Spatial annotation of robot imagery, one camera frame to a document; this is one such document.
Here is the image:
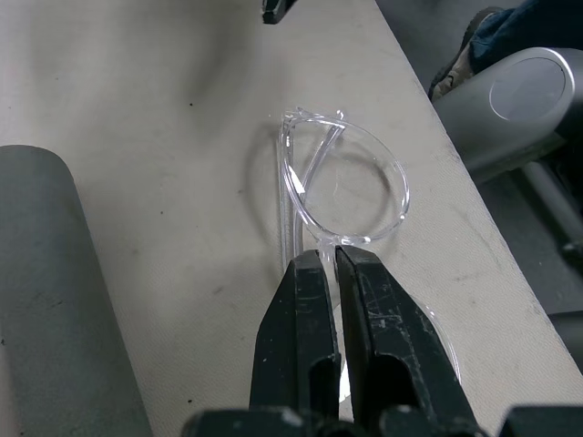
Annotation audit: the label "person's brown shoe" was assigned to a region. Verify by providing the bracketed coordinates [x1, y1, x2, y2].
[427, 5, 506, 100]

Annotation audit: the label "person's blue trouser leg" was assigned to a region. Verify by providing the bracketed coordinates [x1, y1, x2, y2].
[470, 0, 583, 74]

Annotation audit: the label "clear plastic glasses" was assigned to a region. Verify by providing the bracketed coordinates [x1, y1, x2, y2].
[271, 106, 462, 404]

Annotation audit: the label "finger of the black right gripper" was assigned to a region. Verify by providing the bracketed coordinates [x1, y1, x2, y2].
[261, 0, 293, 25]

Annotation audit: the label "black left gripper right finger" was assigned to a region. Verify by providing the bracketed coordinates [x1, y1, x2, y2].
[334, 244, 476, 424]

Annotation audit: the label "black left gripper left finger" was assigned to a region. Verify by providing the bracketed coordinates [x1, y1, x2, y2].
[249, 249, 343, 411]

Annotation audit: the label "grey cylindrical glasses case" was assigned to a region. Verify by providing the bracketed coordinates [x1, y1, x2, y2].
[0, 144, 154, 437]

